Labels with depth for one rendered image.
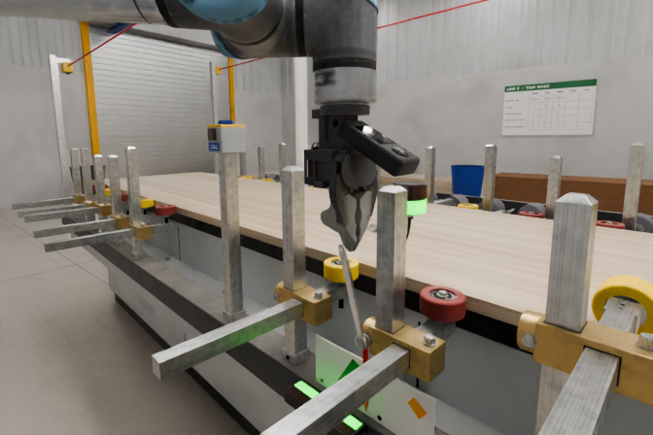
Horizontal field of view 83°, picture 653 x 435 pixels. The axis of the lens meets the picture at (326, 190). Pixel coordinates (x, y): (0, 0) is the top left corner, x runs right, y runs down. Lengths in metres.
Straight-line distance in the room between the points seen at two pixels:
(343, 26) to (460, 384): 0.73
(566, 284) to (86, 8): 0.59
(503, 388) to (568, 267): 0.42
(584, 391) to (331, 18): 0.48
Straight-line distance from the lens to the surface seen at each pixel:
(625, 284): 0.69
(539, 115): 7.75
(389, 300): 0.64
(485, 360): 0.86
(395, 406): 0.71
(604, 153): 7.65
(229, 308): 1.07
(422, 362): 0.63
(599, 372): 0.48
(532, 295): 0.80
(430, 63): 8.56
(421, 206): 0.63
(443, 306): 0.69
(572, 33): 7.91
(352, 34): 0.51
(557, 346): 0.53
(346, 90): 0.50
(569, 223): 0.49
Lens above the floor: 1.19
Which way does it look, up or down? 8 degrees down
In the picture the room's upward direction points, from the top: straight up
